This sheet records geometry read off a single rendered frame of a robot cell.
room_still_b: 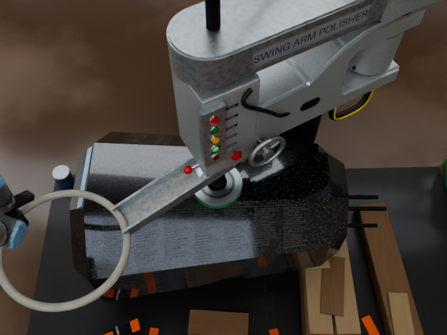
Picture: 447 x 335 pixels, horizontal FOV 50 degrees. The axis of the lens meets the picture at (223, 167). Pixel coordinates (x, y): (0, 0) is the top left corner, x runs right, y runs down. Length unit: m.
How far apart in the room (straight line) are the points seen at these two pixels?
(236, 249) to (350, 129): 1.51
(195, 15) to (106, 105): 2.10
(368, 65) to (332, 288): 1.16
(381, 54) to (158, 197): 0.98
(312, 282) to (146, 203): 1.02
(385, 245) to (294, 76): 1.43
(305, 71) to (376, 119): 1.81
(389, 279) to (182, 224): 1.22
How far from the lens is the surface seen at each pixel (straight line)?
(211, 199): 1.98
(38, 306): 1.82
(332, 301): 2.49
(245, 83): 1.41
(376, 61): 1.85
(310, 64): 1.65
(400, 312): 2.69
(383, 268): 2.76
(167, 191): 1.89
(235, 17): 1.38
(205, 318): 2.52
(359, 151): 3.22
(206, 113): 1.38
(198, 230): 2.04
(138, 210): 1.91
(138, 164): 2.13
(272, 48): 1.36
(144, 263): 2.12
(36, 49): 3.94
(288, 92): 1.61
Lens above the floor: 2.58
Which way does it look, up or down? 58 degrees down
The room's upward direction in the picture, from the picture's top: straight up
